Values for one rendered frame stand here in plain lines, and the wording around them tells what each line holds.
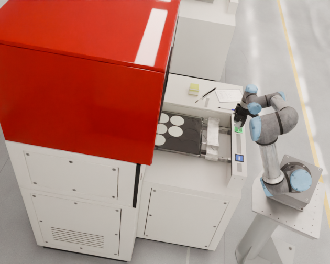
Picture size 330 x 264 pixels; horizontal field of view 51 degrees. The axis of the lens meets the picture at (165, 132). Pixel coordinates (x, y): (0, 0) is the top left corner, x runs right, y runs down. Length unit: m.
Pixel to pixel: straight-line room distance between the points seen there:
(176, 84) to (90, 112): 1.22
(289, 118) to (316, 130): 2.53
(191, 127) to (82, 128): 1.01
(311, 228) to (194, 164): 0.81
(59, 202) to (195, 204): 0.85
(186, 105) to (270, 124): 0.91
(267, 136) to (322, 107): 2.95
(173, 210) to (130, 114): 1.06
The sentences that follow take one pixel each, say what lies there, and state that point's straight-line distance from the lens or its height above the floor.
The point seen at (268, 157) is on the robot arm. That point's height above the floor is 1.29.
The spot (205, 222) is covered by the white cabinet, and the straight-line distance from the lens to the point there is 2.50.
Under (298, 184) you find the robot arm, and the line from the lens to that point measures 2.03.
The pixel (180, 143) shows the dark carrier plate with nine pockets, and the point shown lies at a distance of 2.31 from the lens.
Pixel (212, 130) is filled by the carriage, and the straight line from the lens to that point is 2.48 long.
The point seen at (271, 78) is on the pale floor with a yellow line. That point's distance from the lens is 4.79.
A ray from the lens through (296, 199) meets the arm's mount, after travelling 2.27.
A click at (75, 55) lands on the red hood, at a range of 1.39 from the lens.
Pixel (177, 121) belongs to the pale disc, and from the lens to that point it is 2.45.
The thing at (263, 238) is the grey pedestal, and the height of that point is 0.37.
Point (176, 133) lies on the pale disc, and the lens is 2.37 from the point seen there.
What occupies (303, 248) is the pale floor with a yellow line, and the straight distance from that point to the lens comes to 3.25.
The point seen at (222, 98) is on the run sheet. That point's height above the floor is 0.97.
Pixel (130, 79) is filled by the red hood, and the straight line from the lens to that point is 1.39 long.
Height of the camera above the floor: 2.59
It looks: 45 degrees down
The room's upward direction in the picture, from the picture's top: 10 degrees clockwise
